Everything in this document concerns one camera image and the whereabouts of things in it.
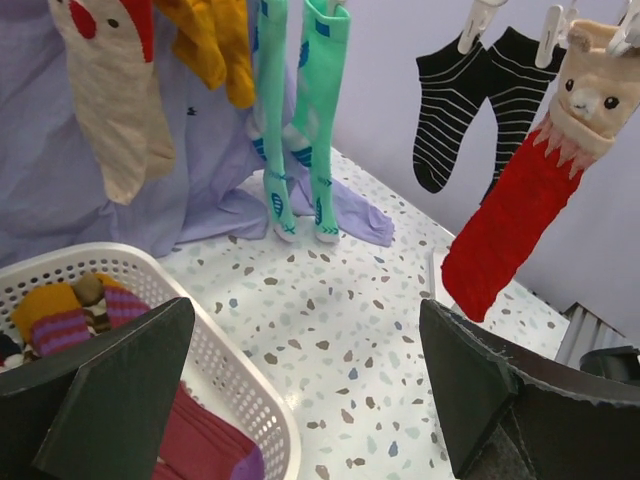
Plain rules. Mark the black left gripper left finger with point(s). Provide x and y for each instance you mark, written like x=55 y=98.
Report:
x=99 y=409

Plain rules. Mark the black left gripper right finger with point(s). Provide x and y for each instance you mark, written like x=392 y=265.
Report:
x=509 y=413

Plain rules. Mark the maroon purple striped sock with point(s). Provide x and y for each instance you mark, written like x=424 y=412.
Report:
x=122 y=305
x=51 y=319

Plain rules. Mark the white perforated plastic basket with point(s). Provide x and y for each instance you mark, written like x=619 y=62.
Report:
x=216 y=371

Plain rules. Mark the brown striped sock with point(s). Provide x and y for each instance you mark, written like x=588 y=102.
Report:
x=89 y=290

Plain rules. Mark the lavender shirt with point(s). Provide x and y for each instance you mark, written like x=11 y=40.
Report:
x=52 y=193

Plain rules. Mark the cream red chicken sock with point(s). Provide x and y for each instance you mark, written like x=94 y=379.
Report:
x=110 y=63

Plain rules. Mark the mint green patterned sock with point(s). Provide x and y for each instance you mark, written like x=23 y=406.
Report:
x=266 y=121
x=321 y=63

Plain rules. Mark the black white striped sock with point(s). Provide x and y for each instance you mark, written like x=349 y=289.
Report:
x=516 y=90
x=452 y=91

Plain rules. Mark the red beige alpaca sock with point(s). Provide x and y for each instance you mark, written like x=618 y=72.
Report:
x=597 y=93

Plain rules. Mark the mustard yellow sock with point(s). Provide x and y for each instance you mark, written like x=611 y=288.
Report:
x=232 y=31
x=195 y=43

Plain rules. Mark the white clothes peg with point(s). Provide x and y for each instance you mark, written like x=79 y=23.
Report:
x=628 y=30
x=556 y=25
x=479 y=18

